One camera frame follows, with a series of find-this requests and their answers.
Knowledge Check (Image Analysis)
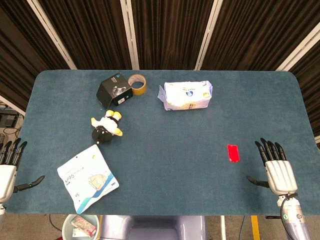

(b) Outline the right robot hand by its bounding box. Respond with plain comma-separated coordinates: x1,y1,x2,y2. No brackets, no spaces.
246,137,299,196

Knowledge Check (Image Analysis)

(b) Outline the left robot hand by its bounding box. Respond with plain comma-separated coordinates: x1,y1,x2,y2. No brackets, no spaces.
0,138,46,204

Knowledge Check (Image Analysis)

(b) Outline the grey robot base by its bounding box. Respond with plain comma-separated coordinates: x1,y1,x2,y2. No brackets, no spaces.
99,214,209,240

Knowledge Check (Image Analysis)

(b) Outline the white plastic bucket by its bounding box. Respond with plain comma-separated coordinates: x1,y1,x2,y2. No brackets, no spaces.
61,214,101,240

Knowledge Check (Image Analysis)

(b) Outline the white KN95 mask bag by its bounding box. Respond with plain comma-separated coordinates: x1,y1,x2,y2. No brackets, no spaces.
56,144,120,215

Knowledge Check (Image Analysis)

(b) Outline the floral patterned box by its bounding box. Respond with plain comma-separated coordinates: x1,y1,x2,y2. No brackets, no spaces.
70,215,97,238

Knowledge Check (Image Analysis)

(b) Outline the dark brown curtain panel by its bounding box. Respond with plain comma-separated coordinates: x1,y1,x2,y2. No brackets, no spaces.
288,46,320,139
201,0,320,71
0,0,71,106
37,0,133,71
131,0,215,71

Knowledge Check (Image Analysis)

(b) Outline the black yellow penguin plush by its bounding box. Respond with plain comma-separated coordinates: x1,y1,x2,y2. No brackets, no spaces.
90,109,124,144

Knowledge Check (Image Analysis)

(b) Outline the blue felt table cover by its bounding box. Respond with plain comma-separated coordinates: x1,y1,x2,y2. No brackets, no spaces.
4,69,320,216

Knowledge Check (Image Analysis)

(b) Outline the white tissue pack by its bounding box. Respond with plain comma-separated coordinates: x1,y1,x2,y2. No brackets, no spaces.
157,80,214,111

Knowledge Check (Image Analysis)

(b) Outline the black cardboard box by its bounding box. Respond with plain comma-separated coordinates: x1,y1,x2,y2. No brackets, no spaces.
96,72,134,110

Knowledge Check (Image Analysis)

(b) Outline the yellow packing tape roll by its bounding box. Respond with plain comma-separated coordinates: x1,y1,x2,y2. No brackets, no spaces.
127,73,148,96

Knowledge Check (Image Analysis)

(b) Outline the electronics with cables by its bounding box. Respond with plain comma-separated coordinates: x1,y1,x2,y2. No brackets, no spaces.
0,106,22,145

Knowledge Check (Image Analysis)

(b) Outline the black floor cable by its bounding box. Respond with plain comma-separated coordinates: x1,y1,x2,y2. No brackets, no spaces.
48,214,64,234

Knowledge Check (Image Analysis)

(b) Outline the white partition post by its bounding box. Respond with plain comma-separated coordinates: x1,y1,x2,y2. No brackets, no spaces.
275,27,320,72
194,0,224,71
26,0,77,70
0,94,26,117
119,0,140,71

